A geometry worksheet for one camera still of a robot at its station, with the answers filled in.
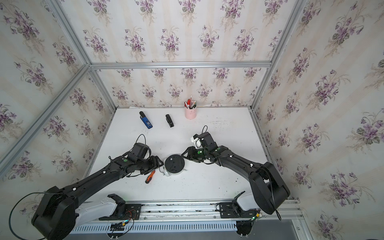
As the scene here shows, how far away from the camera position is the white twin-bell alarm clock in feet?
2.75

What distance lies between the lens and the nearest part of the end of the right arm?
662 millimetres

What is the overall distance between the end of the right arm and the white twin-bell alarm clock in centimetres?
8
